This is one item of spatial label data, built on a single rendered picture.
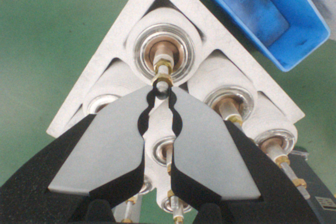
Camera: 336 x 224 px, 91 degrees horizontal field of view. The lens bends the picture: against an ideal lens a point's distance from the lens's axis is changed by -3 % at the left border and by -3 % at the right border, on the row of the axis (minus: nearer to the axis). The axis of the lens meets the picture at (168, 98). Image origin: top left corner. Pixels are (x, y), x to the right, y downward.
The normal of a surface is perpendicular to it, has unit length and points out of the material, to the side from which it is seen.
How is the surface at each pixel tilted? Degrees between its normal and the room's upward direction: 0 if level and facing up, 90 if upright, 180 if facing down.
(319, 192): 90
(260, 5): 0
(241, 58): 0
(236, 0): 0
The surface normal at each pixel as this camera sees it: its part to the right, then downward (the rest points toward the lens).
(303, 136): 0.00, 0.51
